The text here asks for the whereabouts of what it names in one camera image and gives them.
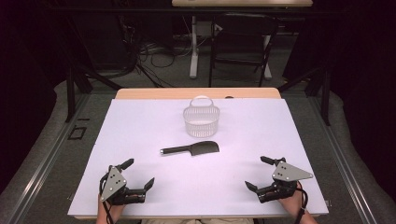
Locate person's right hand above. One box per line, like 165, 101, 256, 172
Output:
277, 182, 307, 217

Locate white table sheet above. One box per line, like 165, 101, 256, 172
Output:
67, 98, 330, 217

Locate white plastic basket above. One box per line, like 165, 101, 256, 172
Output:
182, 95, 221, 139

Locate tangle of black floor cables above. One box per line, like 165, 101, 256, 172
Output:
120, 15, 194, 89

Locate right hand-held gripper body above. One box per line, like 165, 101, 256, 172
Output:
256, 157, 315, 204

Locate black folding chair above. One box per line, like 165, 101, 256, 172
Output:
207, 12, 280, 89

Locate metal floor rail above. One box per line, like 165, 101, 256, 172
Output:
306, 93, 379, 224
5, 92, 92, 224

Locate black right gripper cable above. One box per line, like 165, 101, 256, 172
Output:
294, 181, 310, 224

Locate black metal stand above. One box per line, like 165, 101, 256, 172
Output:
64, 66, 124, 123
277, 65, 332, 127

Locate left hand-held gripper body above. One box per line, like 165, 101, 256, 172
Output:
98, 165, 147, 206

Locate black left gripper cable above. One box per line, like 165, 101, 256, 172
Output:
98, 174, 115, 224

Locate white-legged background table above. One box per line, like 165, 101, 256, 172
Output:
171, 0, 314, 80

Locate dark curtain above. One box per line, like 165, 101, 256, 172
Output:
328, 0, 396, 202
0, 0, 68, 195

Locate person's left hand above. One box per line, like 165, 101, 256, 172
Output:
97, 193, 138, 217

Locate light wooden table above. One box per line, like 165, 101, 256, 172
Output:
67, 87, 330, 220

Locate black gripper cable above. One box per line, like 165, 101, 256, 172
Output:
98, 174, 115, 224
294, 181, 310, 224

